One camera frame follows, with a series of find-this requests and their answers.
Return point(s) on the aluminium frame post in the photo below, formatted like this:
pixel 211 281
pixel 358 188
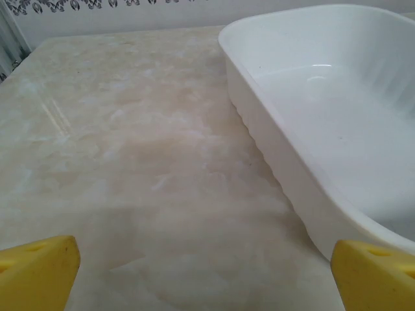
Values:
pixel 9 39

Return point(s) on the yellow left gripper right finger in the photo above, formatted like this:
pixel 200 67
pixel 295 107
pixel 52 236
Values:
pixel 373 282

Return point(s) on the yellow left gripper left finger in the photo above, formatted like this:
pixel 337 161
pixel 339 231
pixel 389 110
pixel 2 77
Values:
pixel 32 278

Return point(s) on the white plastic container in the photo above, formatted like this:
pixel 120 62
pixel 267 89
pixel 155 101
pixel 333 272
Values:
pixel 324 113

